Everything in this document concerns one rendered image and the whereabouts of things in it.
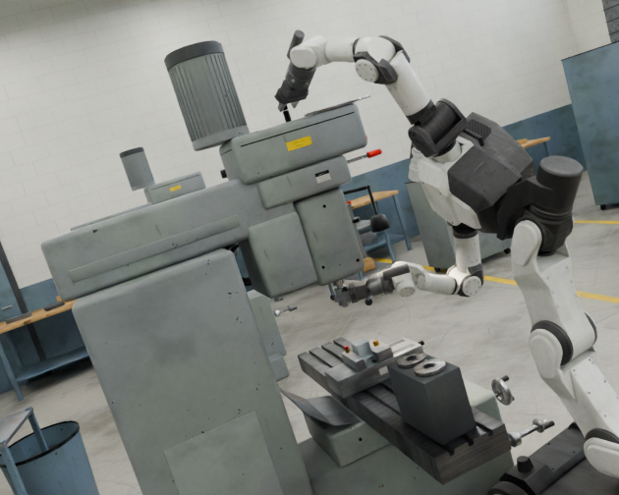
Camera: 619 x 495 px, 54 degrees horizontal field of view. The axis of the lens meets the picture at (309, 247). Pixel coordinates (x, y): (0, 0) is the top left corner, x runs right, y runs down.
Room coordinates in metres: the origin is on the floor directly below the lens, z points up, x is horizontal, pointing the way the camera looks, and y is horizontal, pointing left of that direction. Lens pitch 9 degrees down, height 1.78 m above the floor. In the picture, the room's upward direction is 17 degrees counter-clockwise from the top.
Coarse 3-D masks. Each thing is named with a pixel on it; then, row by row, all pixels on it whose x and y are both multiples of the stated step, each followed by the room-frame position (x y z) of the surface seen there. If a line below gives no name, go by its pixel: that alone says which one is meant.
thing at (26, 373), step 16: (528, 144) 9.10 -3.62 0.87; (544, 144) 9.25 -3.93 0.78; (384, 192) 8.62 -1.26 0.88; (400, 208) 8.47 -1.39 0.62; (400, 224) 8.50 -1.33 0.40; (368, 240) 8.58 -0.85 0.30; (384, 240) 8.59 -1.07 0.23; (64, 304) 7.32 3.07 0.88; (16, 320) 7.22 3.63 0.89; (32, 320) 7.03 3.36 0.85; (0, 352) 6.93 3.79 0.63; (16, 352) 7.56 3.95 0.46; (80, 352) 7.49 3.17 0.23; (32, 368) 7.38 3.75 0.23; (48, 368) 7.11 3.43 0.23; (16, 384) 6.94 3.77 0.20
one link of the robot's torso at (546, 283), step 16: (528, 224) 1.67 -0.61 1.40; (512, 240) 1.73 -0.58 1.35; (528, 240) 1.67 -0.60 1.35; (512, 256) 1.74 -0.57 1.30; (528, 256) 1.69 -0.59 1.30; (544, 256) 1.77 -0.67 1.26; (560, 256) 1.76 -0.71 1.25; (528, 272) 1.71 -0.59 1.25; (544, 272) 1.70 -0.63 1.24; (560, 272) 1.72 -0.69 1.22; (528, 288) 1.76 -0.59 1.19; (544, 288) 1.71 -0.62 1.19; (560, 288) 1.71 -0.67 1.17; (528, 304) 1.78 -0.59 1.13; (544, 304) 1.72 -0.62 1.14; (560, 304) 1.70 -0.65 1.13; (576, 304) 1.72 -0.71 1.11; (544, 320) 1.73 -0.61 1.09; (560, 320) 1.68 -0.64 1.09; (576, 320) 1.70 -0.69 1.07; (560, 336) 1.67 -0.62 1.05; (576, 336) 1.68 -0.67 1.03; (592, 336) 1.71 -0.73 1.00; (576, 352) 1.68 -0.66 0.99
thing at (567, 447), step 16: (560, 432) 1.95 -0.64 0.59; (576, 432) 1.92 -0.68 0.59; (544, 448) 1.89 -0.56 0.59; (560, 448) 1.86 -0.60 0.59; (576, 448) 1.83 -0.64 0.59; (528, 464) 1.76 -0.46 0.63; (544, 464) 1.77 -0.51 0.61; (560, 464) 1.78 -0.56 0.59; (576, 464) 1.78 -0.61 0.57; (512, 480) 1.77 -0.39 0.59; (528, 480) 1.72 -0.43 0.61; (544, 480) 1.72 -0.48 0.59; (560, 480) 1.73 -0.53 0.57; (576, 480) 1.71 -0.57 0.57; (592, 480) 1.68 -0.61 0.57; (608, 480) 1.66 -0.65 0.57
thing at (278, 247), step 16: (272, 224) 2.01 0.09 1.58; (288, 224) 2.02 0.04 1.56; (256, 240) 1.99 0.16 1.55; (272, 240) 2.00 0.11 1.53; (288, 240) 2.02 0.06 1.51; (304, 240) 2.04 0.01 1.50; (256, 256) 1.99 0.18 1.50; (272, 256) 2.00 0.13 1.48; (288, 256) 2.01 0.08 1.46; (304, 256) 2.03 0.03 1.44; (256, 272) 2.04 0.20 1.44; (272, 272) 1.99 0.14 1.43; (288, 272) 2.01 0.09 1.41; (304, 272) 2.02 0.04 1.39; (256, 288) 2.13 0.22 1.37; (272, 288) 1.99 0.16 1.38; (288, 288) 2.00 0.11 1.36
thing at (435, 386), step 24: (408, 360) 1.73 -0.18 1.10; (432, 360) 1.64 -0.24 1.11; (408, 384) 1.63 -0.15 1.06; (432, 384) 1.55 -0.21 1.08; (456, 384) 1.57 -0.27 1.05; (408, 408) 1.68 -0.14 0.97; (432, 408) 1.54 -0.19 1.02; (456, 408) 1.56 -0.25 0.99; (432, 432) 1.57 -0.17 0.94; (456, 432) 1.56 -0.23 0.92
